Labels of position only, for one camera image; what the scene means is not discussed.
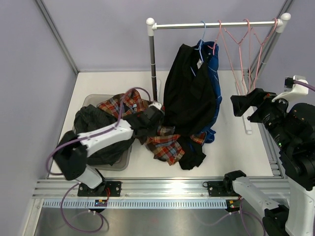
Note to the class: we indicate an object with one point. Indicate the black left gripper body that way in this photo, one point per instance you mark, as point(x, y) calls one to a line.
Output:
point(151, 128)

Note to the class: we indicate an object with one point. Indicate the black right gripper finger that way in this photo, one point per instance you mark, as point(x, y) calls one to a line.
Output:
point(240, 104)
point(258, 95)

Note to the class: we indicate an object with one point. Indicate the grey plastic bin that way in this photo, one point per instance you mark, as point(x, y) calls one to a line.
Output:
point(89, 118)

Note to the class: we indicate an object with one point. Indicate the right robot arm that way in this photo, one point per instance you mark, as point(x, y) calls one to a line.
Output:
point(293, 131)

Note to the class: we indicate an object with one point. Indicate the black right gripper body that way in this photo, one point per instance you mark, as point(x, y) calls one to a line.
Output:
point(270, 113)

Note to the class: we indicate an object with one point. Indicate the black shirt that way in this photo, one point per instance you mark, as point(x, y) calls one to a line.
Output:
point(190, 103)

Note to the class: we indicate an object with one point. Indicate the white slotted cable duct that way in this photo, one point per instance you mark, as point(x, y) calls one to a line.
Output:
point(137, 203)

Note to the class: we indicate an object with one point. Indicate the right aluminium frame post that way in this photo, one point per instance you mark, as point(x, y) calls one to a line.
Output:
point(263, 55)

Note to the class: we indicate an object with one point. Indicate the metal clothes rack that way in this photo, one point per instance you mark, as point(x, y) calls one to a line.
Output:
point(187, 58)

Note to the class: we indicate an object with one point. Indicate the aluminium front rail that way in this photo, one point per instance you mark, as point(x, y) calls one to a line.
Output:
point(174, 188)

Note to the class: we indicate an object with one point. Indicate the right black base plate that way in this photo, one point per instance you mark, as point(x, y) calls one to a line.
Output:
point(219, 189)

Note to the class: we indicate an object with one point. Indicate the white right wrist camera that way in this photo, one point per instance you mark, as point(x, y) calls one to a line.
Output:
point(294, 87)

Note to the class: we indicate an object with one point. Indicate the left aluminium frame post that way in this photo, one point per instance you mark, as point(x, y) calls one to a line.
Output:
point(56, 34)

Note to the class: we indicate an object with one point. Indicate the aluminium frame post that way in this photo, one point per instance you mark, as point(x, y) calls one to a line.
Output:
point(263, 55)
point(56, 34)

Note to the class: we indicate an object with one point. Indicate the blue shirt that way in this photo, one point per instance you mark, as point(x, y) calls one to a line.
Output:
point(212, 66)

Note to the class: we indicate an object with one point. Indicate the red plaid shirt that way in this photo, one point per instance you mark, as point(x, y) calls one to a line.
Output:
point(162, 141)

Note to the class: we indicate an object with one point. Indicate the light blue hanger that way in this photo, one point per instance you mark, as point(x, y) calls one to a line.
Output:
point(200, 42)

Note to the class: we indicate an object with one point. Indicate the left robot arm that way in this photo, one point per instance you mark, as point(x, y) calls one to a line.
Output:
point(76, 154)

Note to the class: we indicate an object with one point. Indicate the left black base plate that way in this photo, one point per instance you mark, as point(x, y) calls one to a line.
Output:
point(107, 189)

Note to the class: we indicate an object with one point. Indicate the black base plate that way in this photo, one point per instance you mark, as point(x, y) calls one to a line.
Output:
point(107, 189)
point(219, 189)

